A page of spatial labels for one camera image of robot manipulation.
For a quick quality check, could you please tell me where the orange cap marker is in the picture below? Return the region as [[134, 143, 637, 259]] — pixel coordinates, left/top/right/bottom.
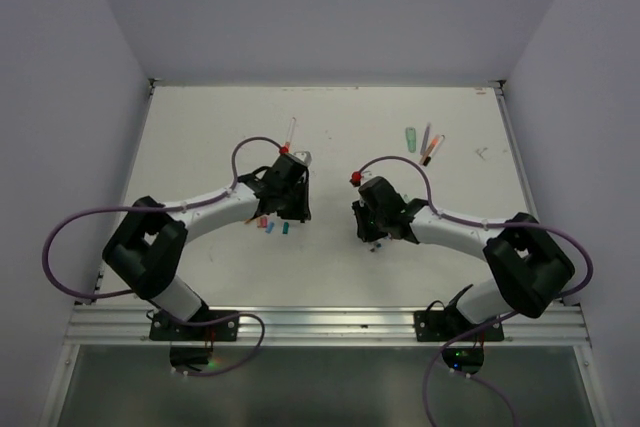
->
[[284, 117, 297, 149]]

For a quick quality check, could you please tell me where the purple grey marker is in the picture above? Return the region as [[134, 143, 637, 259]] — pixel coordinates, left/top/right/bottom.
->
[[420, 122, 432, 155]]

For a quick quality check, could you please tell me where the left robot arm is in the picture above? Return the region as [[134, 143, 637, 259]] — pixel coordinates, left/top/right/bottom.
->
[[102, 151, 311, 340]]

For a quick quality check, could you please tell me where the small green highlighter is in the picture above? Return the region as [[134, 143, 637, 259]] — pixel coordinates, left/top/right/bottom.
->
[[405, 127, 417, 153]]

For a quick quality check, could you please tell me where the black cap marker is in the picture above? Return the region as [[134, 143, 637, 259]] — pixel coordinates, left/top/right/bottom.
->
[[421, 135, 446, 167]]

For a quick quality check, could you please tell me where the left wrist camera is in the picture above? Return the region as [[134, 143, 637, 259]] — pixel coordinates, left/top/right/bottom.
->
[[293, 151, 312, 167]]

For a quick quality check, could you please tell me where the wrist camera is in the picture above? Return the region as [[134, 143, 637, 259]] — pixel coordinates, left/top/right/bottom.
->
[[293, 151, 312, 167], [349, 170, 372, 188]]

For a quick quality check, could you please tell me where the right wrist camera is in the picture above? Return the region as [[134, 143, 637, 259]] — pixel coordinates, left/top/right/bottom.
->
[[349, 170, 372, 188]]

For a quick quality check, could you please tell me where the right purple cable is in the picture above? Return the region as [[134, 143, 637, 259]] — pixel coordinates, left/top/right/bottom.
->
[[349, 155, 594, 308]]

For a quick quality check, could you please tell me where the purple cable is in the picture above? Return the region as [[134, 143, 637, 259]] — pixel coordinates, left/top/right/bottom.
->
[[42, 136, 291, 306], [349, 155, 594, 308]]

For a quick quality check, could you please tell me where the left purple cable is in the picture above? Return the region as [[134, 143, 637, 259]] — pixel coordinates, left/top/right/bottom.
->
[[42, 136, 291, 306]]

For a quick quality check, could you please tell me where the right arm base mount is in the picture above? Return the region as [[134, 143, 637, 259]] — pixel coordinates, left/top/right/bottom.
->
[[413, 300, 505, 375]]

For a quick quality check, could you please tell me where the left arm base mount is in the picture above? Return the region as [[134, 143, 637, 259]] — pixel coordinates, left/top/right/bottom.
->
[[147, 308, 266, 378]]

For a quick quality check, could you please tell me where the aluminium rail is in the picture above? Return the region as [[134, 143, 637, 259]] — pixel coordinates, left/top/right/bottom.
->
[[64, 305, 590, 347]]

